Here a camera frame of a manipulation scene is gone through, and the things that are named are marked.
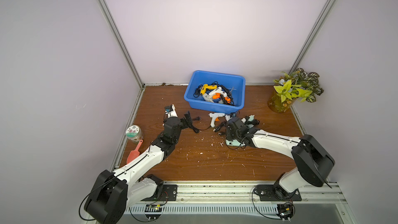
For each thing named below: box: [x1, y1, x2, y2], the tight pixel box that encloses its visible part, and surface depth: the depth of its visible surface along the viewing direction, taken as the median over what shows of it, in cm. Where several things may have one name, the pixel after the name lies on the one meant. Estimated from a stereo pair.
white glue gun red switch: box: [203, 87, 227, 103], surface depth 109 cm
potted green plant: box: [267, 67, 324, 114], surface depth 90 cm
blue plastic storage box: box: [183, 70, 246, 115], surface depth 109 cm
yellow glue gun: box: [200, 84, 218, 95], surface depth 112 cm
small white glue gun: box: [208, 112, 231, 129], surface depth 102 cm
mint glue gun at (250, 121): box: [240, 114, 260, 129], surface depth 97 cm
